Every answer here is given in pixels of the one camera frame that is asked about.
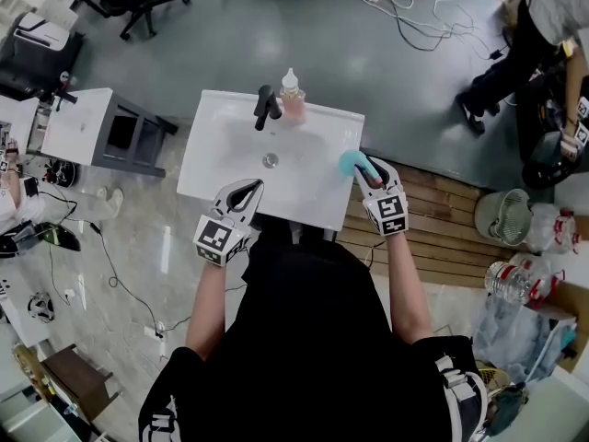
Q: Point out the black faucet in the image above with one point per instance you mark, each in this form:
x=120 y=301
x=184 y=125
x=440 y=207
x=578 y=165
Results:
x=264 y=106

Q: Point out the dark green bag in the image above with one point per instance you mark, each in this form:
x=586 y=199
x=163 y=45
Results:
x=506 y=408

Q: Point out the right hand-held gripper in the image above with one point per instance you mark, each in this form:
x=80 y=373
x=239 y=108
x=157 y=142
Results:
x=390 y=214

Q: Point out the metal sink drain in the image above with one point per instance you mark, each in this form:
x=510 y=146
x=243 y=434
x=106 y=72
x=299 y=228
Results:
x=271 y=159

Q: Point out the white ceramic sink basin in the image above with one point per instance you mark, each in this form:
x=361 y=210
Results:
x=303 y=187

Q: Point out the clear plastic bottle red label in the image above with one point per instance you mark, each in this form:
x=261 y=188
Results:
x=552 y=228
x=515 y=281

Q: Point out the white floor socket strip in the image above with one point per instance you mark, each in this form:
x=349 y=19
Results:
x=154 y=330

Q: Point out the white cabinet with dark frame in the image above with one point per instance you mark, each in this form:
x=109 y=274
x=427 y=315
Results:
x=78 y=124

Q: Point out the yellow racket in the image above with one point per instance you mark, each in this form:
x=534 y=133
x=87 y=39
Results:
x=494 y=378

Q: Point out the pink spray bottle white cap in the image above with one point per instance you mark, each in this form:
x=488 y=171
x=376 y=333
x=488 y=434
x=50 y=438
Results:
x=293 y=106

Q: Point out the cardboard box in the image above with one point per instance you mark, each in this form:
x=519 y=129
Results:
x=566 y=311

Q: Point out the white and black printer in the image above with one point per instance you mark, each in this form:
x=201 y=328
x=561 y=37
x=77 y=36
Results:
x=41 y=32

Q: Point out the pale green fan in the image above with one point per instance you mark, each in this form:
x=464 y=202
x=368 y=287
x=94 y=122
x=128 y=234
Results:
x=504 y=217

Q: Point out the brown wooden stool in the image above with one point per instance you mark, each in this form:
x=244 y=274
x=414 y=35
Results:
x=78 y=380

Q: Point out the black and white headset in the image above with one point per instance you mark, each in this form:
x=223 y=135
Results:
x=40 y=306

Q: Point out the clear plastic bag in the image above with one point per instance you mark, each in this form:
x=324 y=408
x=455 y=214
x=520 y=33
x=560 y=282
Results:
x=511 y=334

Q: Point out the wooden slat platform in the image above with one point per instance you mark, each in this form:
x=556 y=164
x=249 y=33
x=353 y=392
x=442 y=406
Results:
x=437 y=228

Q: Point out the person's right forearm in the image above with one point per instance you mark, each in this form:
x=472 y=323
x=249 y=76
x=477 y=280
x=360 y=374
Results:
x=407 y=288

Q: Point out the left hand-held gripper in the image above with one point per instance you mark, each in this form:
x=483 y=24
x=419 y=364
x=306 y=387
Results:
x=221 y=242

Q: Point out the person's left forearm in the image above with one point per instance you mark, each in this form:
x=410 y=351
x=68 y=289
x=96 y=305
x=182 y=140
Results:
x=209 y=302

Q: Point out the person's black clothing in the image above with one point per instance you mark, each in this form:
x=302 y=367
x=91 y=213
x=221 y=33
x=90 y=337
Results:
x=313 y=339

